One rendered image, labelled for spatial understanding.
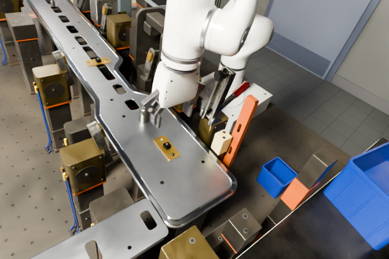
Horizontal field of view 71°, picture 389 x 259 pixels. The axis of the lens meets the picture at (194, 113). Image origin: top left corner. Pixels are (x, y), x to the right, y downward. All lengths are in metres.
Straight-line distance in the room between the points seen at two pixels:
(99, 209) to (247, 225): 0.32
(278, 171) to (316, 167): 0.59
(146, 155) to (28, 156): 0.56
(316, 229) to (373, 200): 0.13
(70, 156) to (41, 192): 0.40
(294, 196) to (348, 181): 0.13
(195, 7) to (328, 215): 0.56
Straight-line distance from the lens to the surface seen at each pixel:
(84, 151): 0.69
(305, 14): 3.60
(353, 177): 0.71
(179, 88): 0.58
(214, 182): 0.71
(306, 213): 0.73
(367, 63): 3.52
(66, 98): 1.00
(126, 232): 0.63
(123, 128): 0.80
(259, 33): 1.10
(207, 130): 0.80
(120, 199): 0.68
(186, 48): 0.51
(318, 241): 0.70
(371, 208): 0.72
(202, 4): 0.49
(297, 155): 1.34
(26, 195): 1.07
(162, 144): 0.76
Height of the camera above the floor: 1.57
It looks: 41 degrees down
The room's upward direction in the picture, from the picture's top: 13 degrees clockwise
